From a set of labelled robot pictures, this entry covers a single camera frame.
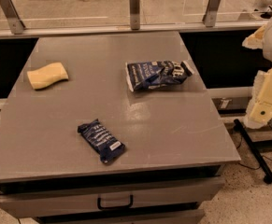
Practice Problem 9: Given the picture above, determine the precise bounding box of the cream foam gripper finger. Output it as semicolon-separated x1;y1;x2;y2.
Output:
244;68;272;129
242;25;266;49

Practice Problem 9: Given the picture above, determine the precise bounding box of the blue rxbar blueberry wrapper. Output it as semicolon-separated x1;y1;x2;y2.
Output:
78;119;125;163

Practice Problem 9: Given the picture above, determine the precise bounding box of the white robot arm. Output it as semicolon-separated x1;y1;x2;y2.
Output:
242;0;272;129

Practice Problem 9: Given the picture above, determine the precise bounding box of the yellow sponge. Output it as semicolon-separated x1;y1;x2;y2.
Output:
27;63;68;90

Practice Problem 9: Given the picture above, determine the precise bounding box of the black metal floor stand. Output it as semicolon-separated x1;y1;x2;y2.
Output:
234;119;272;184

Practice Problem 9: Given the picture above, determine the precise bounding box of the crumpled blue chip bag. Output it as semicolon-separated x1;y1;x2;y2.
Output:
125;61;194;91

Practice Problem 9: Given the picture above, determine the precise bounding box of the grey lower drawer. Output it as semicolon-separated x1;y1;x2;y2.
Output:
38;207;205;224

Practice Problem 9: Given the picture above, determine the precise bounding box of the grey cabinet drawer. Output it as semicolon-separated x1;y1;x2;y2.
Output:
0;176;224;218

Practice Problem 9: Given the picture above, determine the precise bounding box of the right metal railing post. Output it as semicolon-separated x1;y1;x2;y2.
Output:
202;0;221;27

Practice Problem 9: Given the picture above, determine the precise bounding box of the metal railing post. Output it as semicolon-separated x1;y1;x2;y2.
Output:
129;0;140;30
202;0;221;27
0;0;25;35

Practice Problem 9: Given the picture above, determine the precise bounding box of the middle metal railing post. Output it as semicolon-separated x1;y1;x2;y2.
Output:
129;0;140;30

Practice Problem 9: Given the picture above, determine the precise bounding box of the black drawer handle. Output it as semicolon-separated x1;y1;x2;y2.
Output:
96;195;134;211

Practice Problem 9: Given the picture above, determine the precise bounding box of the left metal railing post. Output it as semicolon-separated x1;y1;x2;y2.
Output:
0;0;25;35

